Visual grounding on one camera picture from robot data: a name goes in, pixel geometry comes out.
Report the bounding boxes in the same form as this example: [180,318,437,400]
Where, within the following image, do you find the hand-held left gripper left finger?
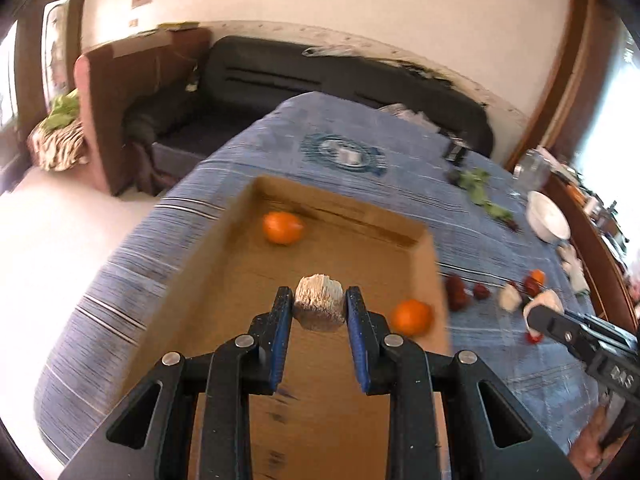
[59,286,296,480]

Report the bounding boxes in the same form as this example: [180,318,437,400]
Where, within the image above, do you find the striped cloth bundle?
[27,119,91,172]

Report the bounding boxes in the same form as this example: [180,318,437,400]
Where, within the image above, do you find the person's right hand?
[570,402,623,478]

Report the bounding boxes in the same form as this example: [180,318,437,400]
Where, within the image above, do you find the clear glass jar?
[512,149,553,196]

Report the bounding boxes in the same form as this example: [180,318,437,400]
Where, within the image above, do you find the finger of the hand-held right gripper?
[527,305,601,361]

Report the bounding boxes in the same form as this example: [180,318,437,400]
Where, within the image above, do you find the green leafy stems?
[452,167,516,221]

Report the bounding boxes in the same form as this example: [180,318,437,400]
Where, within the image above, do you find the blue plaid tablecloth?
[32,91,606,466]

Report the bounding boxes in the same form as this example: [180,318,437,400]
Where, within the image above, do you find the wooden glass door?
[0,0,83,171]

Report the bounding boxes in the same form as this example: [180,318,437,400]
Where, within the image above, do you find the brown armchair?
[74,27,213,197]

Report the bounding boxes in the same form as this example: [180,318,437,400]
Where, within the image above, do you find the crumpled plastic wrap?
[377,102,441,133]

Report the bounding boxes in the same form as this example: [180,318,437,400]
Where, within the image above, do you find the shallow cardboard box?
[117,175,453,480]

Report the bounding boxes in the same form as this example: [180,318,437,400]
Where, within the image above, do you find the white bowl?
[526,190,572,243]

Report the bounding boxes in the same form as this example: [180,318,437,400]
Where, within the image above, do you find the black sofa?
[122,35,496,196]

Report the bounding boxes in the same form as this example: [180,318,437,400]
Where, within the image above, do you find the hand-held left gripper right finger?
[346,286,583,480]

